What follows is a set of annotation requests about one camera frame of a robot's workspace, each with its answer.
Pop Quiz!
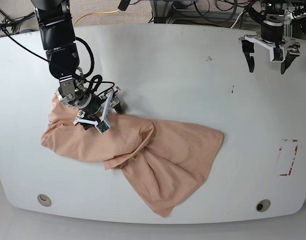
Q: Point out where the table cable grommet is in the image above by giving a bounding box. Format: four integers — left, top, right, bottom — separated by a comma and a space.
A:
255, 199, 271, 213
37, 194, 52, 207

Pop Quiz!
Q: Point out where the right table cable grommet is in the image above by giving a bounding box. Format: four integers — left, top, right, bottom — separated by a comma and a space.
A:
255, 199, 271, 213

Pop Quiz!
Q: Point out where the black tripod on floor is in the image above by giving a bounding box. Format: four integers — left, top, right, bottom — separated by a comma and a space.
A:
0, 8, 36, 38

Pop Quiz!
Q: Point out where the aluminium frame stand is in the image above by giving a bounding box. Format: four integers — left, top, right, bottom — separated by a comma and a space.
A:
149, 0, 174, 24

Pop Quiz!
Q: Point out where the red tape rectangle marking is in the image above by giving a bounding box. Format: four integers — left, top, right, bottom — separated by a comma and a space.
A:
276, 139, 299, 177

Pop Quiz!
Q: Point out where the left table cable grommet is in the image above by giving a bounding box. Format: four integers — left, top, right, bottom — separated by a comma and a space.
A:
37, 194, 52, 207

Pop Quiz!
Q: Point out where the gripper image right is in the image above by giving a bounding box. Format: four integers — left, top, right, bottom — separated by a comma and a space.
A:
239, 34, 301, 75

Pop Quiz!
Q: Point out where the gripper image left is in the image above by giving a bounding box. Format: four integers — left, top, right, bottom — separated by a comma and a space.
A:
56, 74, 124, 130

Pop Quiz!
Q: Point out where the white cable on floor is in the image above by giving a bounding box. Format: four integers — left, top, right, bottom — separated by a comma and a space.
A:
230, 11, 244, 29

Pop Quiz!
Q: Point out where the peach T-shirt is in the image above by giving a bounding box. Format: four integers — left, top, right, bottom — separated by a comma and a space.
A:
41, 95, 224, 218

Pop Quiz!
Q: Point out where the yellow cable on floor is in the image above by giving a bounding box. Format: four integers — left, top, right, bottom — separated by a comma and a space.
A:
72, 9, 119, 27

